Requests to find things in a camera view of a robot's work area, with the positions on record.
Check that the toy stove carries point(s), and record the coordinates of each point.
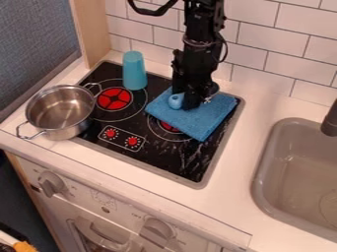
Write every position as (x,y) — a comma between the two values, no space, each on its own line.
(145,144)

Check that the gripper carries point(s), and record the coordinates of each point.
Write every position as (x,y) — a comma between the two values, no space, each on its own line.
(197,72)

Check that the blue cloth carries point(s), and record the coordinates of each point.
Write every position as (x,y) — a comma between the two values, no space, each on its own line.
(197,118)

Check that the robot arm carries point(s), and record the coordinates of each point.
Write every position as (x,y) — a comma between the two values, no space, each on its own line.
(199,23)

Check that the toy sink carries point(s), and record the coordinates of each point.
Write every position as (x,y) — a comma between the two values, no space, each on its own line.
(298,177)

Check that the silver pot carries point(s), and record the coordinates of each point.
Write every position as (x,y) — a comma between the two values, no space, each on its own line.
(59,110)

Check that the blue cup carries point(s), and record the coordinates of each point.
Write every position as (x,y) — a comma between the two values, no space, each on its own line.
(134,70)

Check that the tap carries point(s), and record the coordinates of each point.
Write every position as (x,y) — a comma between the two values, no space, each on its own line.
(330,121)

